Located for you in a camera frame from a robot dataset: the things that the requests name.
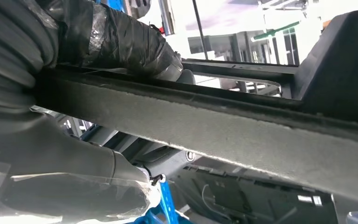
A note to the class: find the chrome stanchion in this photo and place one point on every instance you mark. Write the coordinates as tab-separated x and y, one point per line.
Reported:
166	17

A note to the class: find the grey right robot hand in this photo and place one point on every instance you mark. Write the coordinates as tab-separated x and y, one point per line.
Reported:
58	160

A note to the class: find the black stanchion with thin rod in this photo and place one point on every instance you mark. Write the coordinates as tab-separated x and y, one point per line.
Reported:
200	31

